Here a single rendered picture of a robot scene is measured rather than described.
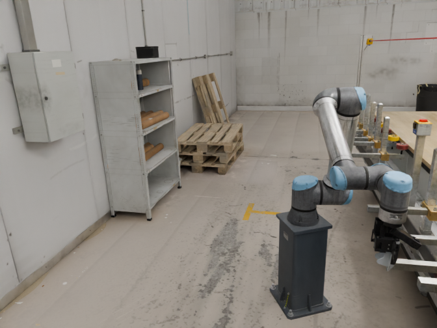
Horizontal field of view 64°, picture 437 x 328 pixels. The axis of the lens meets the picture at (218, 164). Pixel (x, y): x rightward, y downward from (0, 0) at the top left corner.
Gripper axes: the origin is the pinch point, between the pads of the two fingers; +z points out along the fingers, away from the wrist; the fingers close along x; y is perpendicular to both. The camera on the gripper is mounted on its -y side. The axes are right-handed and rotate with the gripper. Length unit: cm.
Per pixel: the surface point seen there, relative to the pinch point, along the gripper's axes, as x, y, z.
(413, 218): -69, -29, 12
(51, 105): -89, 202, -43
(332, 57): -799, -45, -47
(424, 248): -41, -27, 14
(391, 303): -85, -30, 82
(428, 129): -77, -31, -36
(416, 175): -79, -30, -10
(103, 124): -173, 215, -11
